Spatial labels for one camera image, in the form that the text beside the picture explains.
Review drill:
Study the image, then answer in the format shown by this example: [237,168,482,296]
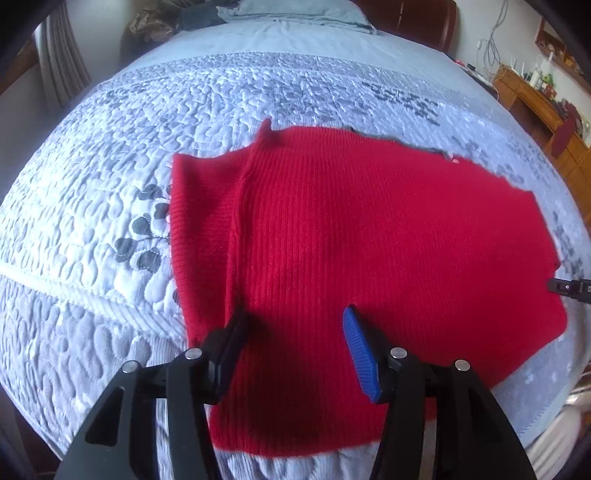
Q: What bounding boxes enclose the red knit sweater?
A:
[169,124,567,457]

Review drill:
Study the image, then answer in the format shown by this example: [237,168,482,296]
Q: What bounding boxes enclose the pile of dark clothes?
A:
[123,1,238,44]

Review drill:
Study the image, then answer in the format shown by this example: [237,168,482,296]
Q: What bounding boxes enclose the dark red hanging cloth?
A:
[551,101,580,158]

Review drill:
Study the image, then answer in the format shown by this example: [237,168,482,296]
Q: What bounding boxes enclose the wooden cabinet unit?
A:
[493,65,590,223]

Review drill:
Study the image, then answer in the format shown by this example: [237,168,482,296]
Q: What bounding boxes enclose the dark bedside table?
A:
[455,60,500,100]

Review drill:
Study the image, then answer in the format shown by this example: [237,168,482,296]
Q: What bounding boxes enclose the dark wooden headboard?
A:
[353,0,458,53]

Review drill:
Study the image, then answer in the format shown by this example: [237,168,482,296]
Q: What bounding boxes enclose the light blue pillow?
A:
[217,0,377,34]

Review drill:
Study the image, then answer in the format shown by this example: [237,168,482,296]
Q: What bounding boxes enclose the beige window curtain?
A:
[34,2,91,112]

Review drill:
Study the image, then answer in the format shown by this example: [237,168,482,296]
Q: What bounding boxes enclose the white hanging cables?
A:
[475,0,512,77]

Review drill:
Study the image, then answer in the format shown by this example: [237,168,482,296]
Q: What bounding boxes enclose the wooden wall shelf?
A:
[535,19,577,69]

